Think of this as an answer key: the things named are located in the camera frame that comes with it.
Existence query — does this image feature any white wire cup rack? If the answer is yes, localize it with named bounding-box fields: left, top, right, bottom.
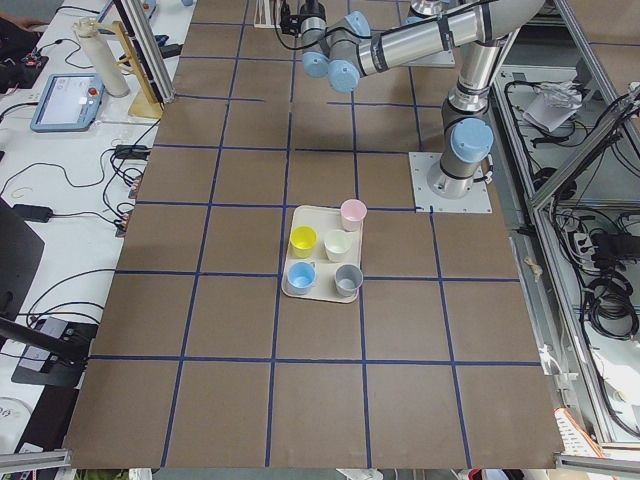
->
left=253, top=0, right=282, bottom=29

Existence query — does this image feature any wooden mug tree stand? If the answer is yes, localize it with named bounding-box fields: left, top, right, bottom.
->
left=98, top=21, right=162, bottom=119

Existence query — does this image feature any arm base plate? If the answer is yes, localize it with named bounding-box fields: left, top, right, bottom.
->
left=408, top=152, right=492, bottom=214
left=403, top=50, right=456, bottom=68

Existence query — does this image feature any pale green plastic cup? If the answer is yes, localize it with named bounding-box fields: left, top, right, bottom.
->
left=324, top=230, right=351, bottom=262

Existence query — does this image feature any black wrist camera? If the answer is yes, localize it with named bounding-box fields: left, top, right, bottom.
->
left=279, top=1, right=300, bottom=37

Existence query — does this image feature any blue plastic cup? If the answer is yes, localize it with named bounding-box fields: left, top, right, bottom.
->
left=287, top=261, right=317, bottom=295

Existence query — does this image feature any aluminium frame post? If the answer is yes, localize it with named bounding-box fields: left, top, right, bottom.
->
left=114, top=0, right=175, bottom=104

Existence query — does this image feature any pink plastic cup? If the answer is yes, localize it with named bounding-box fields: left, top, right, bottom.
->
left=340, top=199, right=368, bottom=232

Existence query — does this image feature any yellow plastic cup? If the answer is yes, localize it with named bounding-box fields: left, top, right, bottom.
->
left=289, top=225, right=317, bottom=258

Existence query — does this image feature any left teach pendant tablet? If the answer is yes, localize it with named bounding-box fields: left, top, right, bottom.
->
left=30, top=73, right=104, bottom=133

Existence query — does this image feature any black power adapter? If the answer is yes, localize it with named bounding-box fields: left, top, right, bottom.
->
left=12, top=204, right=54, bottom=223

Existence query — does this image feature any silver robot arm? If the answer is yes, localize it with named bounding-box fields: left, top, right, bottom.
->
left=280, top=1, right=543, bottom=200

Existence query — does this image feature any cream plastic tray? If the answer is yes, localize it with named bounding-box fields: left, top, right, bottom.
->
left=281, top=205, right=363, bottom=304

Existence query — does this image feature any grey plastic cup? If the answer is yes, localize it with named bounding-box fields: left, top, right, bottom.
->
left=334, top=264, right=364, bottom=297

